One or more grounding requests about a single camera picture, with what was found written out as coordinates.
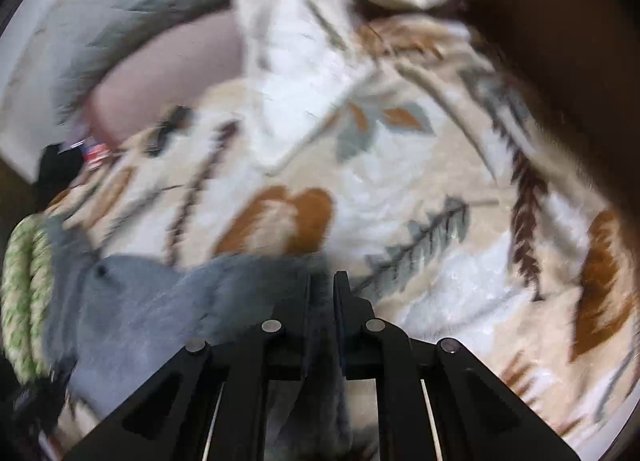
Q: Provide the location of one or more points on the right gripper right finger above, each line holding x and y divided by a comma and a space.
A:
435, 401

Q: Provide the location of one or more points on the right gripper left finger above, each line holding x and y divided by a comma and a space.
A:
208, 402

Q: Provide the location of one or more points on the small black round object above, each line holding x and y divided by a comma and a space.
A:
177, 118

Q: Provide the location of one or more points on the cream leaf-pattern blanket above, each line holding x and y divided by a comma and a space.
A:
395, 146

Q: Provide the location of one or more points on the plastic bottle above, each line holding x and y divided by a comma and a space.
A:
93, 151

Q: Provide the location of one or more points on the green white patterned cloth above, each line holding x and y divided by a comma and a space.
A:
26, 288

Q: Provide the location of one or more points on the blue denim pants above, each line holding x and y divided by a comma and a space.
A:
124, 316

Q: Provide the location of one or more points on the black cloth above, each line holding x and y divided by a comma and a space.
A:
58, 168

